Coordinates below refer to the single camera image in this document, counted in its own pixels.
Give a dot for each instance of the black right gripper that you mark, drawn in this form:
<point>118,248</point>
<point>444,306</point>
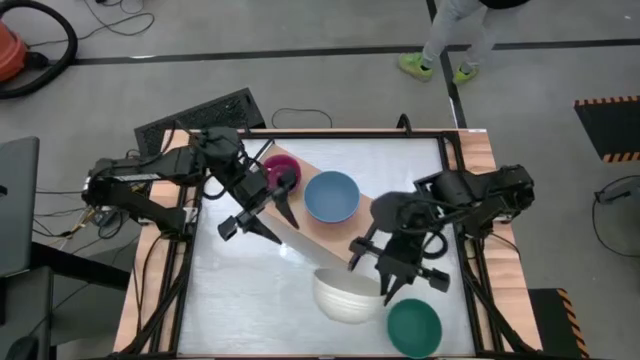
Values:
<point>400,257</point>

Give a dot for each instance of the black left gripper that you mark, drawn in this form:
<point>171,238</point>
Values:
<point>252,190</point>

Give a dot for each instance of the white bowl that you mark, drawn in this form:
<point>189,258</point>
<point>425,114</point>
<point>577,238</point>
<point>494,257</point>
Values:
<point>345,300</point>

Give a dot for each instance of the magenta translucent small bowl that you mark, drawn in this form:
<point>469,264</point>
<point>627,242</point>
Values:
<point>274,167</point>

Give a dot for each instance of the blue bowl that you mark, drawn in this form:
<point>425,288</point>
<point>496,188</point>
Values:
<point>331,196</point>

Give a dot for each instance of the green bowl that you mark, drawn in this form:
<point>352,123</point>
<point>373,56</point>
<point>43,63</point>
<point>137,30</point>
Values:
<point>414,327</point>

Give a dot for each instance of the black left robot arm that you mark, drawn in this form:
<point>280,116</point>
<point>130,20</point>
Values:
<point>150,180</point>

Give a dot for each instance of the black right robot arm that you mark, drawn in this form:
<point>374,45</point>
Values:
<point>470,195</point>

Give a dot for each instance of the wooden board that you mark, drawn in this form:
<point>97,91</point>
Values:
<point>335,235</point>

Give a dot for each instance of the black mat with hazard stripes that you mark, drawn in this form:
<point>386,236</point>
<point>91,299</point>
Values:
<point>555,320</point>
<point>612,127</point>

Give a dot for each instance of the neon green shoe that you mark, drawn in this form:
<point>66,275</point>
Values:
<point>466,74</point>
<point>415,66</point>

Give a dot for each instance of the person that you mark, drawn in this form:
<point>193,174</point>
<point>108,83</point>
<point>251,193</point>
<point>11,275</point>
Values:
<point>450,25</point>

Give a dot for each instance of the orange vacuum cleaner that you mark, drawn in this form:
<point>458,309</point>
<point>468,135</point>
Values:
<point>9,50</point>

